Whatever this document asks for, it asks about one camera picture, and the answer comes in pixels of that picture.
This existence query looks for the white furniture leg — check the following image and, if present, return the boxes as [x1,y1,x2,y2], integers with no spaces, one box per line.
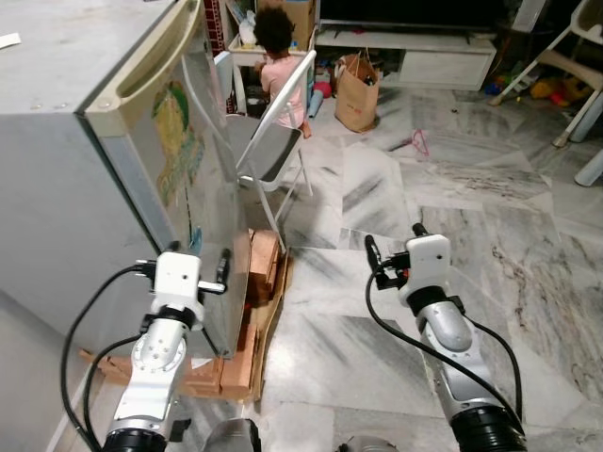
[574,154,603,187]

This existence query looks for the red brick stack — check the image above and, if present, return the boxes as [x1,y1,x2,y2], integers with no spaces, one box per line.
[184,315,264,399]
[247,230,284,308]

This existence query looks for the child in pink shirt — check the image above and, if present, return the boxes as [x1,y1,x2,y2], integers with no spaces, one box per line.
[253,8,313,138]

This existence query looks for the left robot leg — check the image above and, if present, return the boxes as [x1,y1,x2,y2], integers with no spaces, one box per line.
[202,418,262,452]

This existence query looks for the white high chair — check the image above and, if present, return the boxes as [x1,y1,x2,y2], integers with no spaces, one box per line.
[490,0,603,148]

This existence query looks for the small white table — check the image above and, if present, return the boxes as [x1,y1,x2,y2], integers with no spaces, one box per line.
[226,41,284,116]

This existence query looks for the black television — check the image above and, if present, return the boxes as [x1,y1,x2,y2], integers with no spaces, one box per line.
[320,0,515,29]

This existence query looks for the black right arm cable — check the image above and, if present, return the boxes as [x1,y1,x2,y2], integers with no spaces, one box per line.
[366,273,525,434]

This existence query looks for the robot leg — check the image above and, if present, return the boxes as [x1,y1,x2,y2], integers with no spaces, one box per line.
[337,434,380,452]
[202,418,262,452]

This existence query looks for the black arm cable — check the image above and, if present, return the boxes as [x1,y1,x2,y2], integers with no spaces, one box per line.
[60,261,157,452]
[366,273,525,434]

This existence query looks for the grey fridge door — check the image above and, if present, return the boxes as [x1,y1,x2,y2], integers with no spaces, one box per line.
[85,0,252,360]

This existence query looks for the small grey fridge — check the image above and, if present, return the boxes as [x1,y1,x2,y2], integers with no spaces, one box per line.
[0,0,180,378]

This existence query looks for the red lattice panel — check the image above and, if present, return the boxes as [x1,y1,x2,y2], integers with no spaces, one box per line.
[203,0,228,54]

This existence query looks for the brown cardboard box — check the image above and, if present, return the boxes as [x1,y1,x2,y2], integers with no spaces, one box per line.
[273,0,318,50]

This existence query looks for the right robot leg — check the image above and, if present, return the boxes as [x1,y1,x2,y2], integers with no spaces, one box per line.
[337,434,380,452]

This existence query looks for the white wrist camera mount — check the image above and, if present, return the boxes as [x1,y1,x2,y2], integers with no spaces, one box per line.
[151,250,204,327]
[403,234,452,304]

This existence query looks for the white TV cabinet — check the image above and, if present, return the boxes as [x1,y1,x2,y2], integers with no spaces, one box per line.
[316,28,500,91]

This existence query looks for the grey folding chair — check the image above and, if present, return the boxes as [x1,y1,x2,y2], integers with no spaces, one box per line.
[226,51,318,251]

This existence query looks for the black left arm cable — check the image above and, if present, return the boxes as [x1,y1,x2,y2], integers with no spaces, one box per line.
[60,261,157,452]

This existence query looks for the green yellow door sticker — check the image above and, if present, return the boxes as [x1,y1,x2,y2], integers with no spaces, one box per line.
[151,82,204,204]

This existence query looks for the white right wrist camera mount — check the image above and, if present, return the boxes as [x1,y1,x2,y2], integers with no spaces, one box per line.
[403,234,452,304]

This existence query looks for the brown paper bag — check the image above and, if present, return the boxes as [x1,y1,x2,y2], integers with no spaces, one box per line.
[334,52,383,134]

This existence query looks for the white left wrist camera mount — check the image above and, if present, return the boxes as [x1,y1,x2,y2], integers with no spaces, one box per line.
[151,250,204,327]

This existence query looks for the yellow toy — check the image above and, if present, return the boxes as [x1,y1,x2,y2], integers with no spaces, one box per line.
[530,79,568,102]

